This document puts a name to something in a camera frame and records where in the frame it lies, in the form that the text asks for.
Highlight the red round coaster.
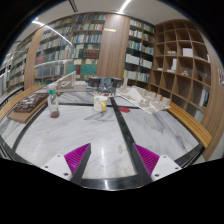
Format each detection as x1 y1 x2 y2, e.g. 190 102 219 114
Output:
119 107 130 113

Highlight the white beige building model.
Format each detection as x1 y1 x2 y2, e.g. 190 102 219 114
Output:
55 71 87 92

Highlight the right bookshelf with books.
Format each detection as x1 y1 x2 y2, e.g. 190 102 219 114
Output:
124 18 155 89

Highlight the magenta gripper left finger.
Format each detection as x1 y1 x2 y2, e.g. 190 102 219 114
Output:
42 143 91 185

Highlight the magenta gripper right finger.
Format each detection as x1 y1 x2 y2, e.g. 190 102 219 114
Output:
133 144 181 181

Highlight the brown architectural model on board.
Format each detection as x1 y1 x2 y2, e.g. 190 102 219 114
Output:
7 93 48 123

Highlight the clear plastic water bottle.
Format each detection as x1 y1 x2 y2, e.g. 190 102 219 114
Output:
48 83 59 118

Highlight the wooden cubby shelf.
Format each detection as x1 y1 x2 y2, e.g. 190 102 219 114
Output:
150 19 211 122

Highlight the dark grey building model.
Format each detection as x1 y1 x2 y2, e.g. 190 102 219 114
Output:
87 76 122 94

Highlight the wooden bench right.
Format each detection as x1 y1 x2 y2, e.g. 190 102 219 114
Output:
168 102 212 148

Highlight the large bookshelf with books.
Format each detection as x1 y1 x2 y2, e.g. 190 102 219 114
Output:
34 12 107 84

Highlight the white mug yellow handle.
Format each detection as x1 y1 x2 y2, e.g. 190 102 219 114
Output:
94 95 108 112

